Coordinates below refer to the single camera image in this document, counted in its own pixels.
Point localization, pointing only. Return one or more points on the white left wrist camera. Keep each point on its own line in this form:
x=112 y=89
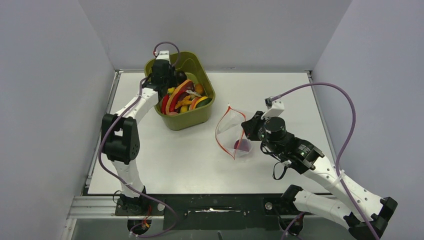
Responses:
x=163 y=55

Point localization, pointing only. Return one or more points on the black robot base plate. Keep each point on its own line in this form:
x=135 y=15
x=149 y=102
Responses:
x=179 y=212

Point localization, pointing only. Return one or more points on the clear zip bag orange zipper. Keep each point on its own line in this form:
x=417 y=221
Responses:
x=229 y=130

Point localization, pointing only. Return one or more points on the olive green plastic basket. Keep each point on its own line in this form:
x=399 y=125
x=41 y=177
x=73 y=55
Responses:
x=191 y=65

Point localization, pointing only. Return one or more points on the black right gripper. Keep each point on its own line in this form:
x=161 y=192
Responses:
x=250 y=126

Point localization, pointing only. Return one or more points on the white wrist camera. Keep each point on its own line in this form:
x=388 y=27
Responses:
x=163 y=55
x=275 y=107

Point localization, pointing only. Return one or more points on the purple red onion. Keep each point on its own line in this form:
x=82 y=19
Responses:
x=243 y=145

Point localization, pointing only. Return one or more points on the long yellow chili pepper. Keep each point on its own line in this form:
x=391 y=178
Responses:
x=170 y=90

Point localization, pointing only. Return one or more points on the dark purple plum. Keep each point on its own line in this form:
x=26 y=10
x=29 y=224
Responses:
x=181 y=77

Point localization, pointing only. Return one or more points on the watermelon slice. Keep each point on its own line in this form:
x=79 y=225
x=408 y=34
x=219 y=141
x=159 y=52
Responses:
x=193 y=103

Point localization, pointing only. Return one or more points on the yellow banana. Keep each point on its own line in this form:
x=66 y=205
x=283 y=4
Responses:
x=184 y=109

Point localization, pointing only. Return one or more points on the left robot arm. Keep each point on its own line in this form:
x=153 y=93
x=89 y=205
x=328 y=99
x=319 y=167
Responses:
x=120 y=141

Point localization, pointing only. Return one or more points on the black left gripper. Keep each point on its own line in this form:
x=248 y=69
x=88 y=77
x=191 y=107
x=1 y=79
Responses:
x=172 y=82

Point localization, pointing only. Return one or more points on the pink peach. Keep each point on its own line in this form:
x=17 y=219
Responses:
x=172 y=113

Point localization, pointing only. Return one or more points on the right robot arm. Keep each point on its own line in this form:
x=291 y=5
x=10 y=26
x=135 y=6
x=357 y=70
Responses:
x=365 y=215

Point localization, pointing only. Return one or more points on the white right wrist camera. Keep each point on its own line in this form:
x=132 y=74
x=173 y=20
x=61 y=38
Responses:
x=275 y=107

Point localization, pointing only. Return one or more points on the dark green avocado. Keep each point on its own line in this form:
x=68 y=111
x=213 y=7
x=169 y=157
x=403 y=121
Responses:
x=204 y=103

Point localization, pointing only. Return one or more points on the short red chili pepper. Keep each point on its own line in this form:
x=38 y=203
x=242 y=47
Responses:
x=165 y=105

